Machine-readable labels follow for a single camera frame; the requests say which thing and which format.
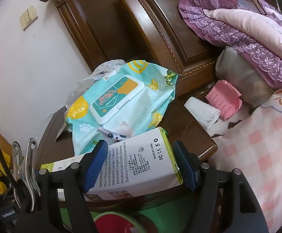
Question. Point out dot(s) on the teal wet wipes pack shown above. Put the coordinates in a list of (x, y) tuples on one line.
[(128, 104)]

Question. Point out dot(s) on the metal spring clamp right camera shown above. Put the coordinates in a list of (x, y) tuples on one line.
[(24, 173)]

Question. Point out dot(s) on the green foam floor mat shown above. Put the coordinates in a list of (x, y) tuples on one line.
[(169, 217)]

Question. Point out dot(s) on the clear plastic bag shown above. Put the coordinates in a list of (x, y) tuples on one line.
[(103, 71)]

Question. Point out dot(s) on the white green product box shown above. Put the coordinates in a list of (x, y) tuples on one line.
[(137, 166)]

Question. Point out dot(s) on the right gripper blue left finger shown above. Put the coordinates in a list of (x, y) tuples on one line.
[(91, 165)]

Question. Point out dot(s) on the wooden bed headboard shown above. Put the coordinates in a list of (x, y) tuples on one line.
[(142, 29)]

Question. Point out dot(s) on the red bin with green rim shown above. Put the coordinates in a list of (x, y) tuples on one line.
[(111, 221)]

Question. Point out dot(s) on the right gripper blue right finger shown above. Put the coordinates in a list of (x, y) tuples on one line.
[(188, 165)]

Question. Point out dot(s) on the pink paper packet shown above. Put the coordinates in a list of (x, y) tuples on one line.
[(226, 98)]

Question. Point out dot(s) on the beige wall light switch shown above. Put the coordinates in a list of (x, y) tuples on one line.
[(28, 17)]

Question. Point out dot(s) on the purple lace pillow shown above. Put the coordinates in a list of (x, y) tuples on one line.
[(256, 37)]

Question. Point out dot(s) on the white folded tissue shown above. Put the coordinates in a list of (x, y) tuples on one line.
[(204, 113)]

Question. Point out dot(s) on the grey pillow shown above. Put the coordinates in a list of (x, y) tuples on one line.
[(234, 68)]

